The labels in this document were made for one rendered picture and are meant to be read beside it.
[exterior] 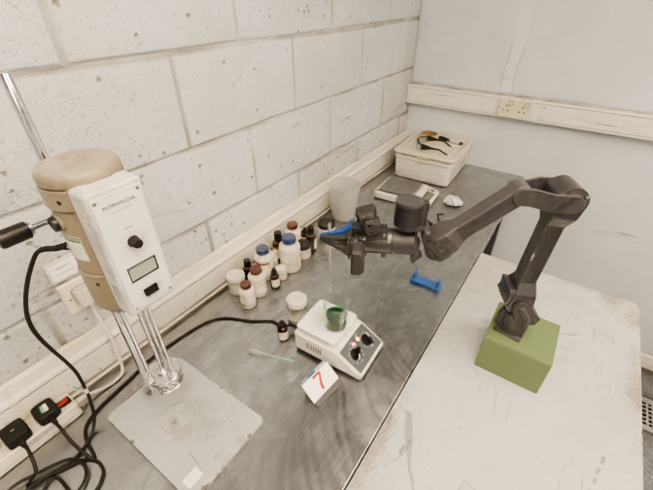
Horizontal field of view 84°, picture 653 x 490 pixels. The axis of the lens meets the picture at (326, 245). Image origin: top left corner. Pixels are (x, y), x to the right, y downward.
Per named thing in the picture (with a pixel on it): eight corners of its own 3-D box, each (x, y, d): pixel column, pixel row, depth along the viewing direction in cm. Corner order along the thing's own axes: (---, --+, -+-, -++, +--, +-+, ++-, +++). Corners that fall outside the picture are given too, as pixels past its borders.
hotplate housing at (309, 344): (383, 347, 99) (385, 327, 95) (360, 383, 90) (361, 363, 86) (315, 315, 109) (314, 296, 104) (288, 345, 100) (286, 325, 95)
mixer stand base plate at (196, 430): (264, 421, 82) (264, 418, 82) (192, 506, 69) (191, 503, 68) (180, 358, 96) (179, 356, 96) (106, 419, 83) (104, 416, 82)
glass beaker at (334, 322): (336, 313, 98) (337, 290, 93) (353, 328, 94) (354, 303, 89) (316, 326, 95) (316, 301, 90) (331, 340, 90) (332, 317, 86)
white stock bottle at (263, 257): (263, 266, 128) (260, 239, 121) (278, 272, 125) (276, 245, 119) (252, 277, 123) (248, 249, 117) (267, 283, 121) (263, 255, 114)
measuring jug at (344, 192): (331, 202, 166) (332, 171, 157) (360, 204, 164) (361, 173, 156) (326, 224, 151) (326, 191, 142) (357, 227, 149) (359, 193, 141)
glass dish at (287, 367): (279, 377, 92) (279, 372, 90) (279, 360, 96) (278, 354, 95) (301, 375, 92) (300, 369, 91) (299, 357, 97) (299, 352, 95)
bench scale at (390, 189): (427, 212, 159) (428, 202, 156) (372, 197, 170) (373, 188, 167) (439, 194, 173) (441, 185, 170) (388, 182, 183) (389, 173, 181)
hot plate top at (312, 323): (358, 317, 98) (358, 314, 97) (334, 347, 89) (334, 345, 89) (320, 300, 103) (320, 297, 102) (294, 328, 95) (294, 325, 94)
